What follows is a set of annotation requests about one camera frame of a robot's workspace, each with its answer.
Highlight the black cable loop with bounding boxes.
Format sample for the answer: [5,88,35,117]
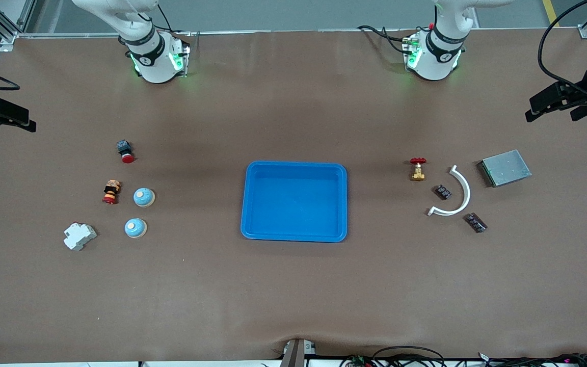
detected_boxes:
[372,346,447,367]

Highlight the black right base cable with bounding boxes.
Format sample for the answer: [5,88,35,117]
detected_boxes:
[155,4,192,36]

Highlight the white curved plastic bracket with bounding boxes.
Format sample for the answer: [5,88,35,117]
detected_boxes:
[427,165,471,217]

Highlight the large table cover mat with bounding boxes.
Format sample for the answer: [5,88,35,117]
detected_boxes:
[0,28,587,363]

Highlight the red button grey body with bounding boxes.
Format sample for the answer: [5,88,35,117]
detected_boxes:
[116,140,136,164]

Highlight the aluminium table edge rail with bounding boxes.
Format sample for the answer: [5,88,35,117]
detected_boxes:
[16,29,582,37]

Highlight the black base cable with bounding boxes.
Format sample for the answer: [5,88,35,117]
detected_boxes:
[155,4,192,36]
[357,24,412,55]

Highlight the grey metal box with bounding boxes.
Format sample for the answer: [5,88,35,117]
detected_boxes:
[477,149,532,188]

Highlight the blue plastic tray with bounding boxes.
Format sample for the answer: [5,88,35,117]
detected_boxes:
[240,161,349,243]

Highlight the black left base cable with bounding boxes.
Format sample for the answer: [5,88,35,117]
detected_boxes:
[357,24,412,55]

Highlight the red button orange black body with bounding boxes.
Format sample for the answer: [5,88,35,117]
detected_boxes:
[102,179,122,205]

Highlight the white circuit breaker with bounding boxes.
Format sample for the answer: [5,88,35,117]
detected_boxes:
[63,222,98,251]

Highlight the blue dome call bell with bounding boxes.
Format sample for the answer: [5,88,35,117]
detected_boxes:
[133,188,156,208]
[124,218,148,239]

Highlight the black cable bundle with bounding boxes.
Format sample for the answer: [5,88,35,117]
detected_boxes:
[339,351,587,367]

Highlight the grey table edge clamp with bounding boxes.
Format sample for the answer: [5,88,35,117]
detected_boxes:
[279,338,317,367]

